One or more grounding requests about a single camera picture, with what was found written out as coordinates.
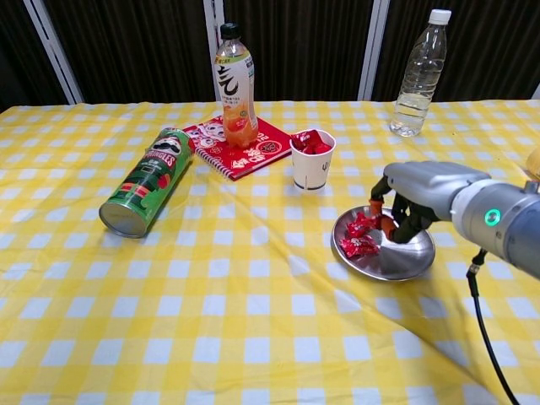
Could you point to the round metal plate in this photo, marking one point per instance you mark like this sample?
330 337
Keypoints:
405 257

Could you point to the orange drink bottle black cap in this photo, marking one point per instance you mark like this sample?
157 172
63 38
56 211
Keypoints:
236 93

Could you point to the white metal partition post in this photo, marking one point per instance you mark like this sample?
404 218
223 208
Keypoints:
55 52
373 50
537 92
211 12

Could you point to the black pleated curtain panel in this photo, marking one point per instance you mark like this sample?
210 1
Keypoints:
485 42
17 50
295 50
135 50

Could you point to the white paper cup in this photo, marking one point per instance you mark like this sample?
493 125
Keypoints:
310 169

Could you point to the green Pringles can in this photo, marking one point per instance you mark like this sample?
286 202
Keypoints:
147 181

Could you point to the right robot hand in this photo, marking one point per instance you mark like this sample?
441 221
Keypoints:
426 185

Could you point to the red spiral notebook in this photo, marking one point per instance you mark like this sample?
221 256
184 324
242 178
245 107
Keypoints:
253 162

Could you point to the red candy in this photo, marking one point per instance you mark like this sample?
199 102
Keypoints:
358 246
324 147
304 139
358 225
310 150

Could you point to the clear water bottle white cap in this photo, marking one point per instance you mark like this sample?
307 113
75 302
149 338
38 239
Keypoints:
417 84

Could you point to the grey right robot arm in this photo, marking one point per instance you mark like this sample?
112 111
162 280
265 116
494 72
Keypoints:
514 228

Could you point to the yellow white checkered tablecloth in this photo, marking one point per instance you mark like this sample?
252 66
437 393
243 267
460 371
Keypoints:
253 316

